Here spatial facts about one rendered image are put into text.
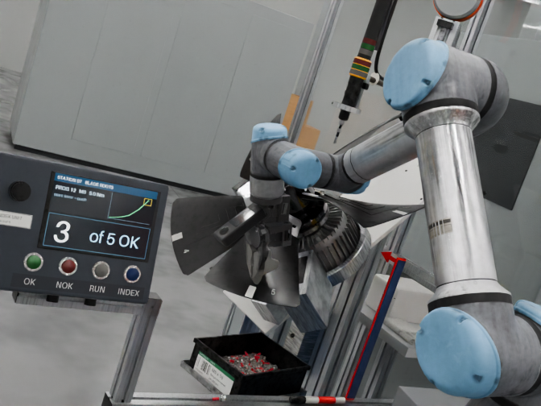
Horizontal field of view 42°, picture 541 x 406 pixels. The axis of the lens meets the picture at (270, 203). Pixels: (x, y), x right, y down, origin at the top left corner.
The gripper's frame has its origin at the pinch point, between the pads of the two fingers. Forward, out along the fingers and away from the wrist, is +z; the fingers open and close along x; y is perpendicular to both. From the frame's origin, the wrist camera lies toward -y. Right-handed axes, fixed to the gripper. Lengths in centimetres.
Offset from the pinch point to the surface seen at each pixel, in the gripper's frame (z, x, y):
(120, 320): 116, 193, 27
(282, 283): 1.7, -1.4, 7.0
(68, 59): 37, 550, 87
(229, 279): 1.1, 3.6, -4.1
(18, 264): -27, -32, -55
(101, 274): -24, -33, -43
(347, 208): -15.7, -3.8, 21.3
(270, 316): 18.1, 11.4, 11.8
